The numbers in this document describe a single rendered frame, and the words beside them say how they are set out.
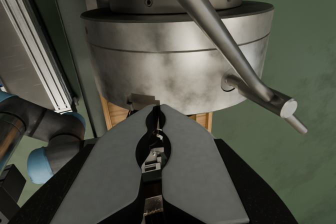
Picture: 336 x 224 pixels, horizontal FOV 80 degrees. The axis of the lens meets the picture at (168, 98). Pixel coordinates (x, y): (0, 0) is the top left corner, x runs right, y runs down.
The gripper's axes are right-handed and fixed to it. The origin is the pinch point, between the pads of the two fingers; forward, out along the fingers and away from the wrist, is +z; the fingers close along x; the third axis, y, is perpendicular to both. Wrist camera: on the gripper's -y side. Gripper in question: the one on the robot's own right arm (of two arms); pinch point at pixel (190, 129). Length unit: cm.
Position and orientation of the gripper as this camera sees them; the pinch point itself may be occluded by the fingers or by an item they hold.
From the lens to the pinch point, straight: 50.1
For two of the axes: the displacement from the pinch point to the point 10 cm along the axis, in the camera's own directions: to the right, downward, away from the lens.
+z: 9.7, -1.4, 2.1
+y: 0.3, 8.7, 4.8
